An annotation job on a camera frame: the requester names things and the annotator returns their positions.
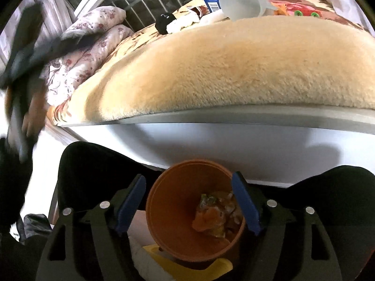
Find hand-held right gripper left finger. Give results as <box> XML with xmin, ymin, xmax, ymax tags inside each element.
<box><xmin>35</xmin><ymin>174</ymin><xmax>147</xmax><ymax>281</ymax></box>

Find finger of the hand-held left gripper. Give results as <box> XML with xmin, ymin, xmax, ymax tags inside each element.
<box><xmin>44</xmin><ymin>31</ymin><xmax>100</xmax><ymax>62</ymax></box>

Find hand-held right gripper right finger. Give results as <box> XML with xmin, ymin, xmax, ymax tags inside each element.
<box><xmin>231</xmin><ymin>171</ymin><xmax>343</xmax><ymax>281</ymax></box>

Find orange plastic bin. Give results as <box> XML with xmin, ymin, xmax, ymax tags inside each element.
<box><xmin>146</xmin><ymin>159</ymin><xmax>247</xmax><ymax>262</ymax></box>

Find person's left forearm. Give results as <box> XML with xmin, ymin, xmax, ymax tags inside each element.
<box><xmin>0</xmin><ymin>136</ymin><xmax>33</xmax><ymax>235</ymax></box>

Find person's left hand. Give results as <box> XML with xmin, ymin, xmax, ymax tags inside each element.
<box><xmin>22</xmin><ymin>94</ymin><xmax>49</xmax><ymax>144</ymax></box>

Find folded white floral quilt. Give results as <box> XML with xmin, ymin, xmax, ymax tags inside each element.
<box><xmin>41</xmin><ymin>6</ymin><xmax>135</xmax><ymax>106</ymax></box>

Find white sheer curtain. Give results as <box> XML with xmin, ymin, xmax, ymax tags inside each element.
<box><xmin>0</xmin><ymin>0</ymin><xmax>77</xmax><ymax>65</ymax></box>
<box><xmin>311</xmin><ymin>0</ymin><xmax>375</xmax><ymax>30</ymax></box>

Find crumpled colourful wrappers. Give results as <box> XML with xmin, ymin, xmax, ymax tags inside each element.
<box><xmin>192</xmin><ymin>192</ymin><xmax>245</xmax><ymax>239</ymax></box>

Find white plastic bag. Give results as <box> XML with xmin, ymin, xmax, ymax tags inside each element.
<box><xmin>129</xmin><ymin>234</ymin><xmax>165</xmax><ymax>281</ymax></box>

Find yellow plastic piece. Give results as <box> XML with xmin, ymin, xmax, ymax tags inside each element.
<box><xmin>142</xmin><ymin>244</ymin><xmax>233</xmax><ymax>280</ymax></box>

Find white barred window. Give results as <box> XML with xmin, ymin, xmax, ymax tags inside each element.
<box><xmin>63</xmin><ymin>0</ymin><xmax>311</xmax><ymax>33</ymax></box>

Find black sock ball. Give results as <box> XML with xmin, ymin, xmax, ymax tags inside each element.
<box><xmin>155</xmin><ymin>12</ymin><xmax>177</xmax><ymax>35</ymax></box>

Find grey cloth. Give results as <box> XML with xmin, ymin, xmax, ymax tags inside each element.
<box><xmin>16</xmin><ymin>214</ymin><xmax>53</xmax><ymax>245</ymax></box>

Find crumpled white tissue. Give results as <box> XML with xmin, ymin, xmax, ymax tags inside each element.
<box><xmin>199</xmin><ymin>11</ymin><xmax>232</xmax><ymax>25</ymax></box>
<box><xmin>167</xmin><ymin>13</ymin><xmax>203</xmax><ymax>33</ymax></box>

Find red brown wrapper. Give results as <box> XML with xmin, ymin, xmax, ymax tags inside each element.
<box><xmin>189</xmin><ymin>6</ymin><xmax>210</xmax><ymax>18</ymax></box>

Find beige floral blanket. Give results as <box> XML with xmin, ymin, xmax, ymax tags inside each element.
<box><xmin>48</xmin><ymin>0</ymin><xmax>375</xmax><ymax>126</ymax></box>

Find blue carton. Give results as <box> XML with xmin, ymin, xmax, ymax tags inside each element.
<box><xmin>203</xmin><ymin>0</ymin><xmax>221</xmax><ymax>14</ymax></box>

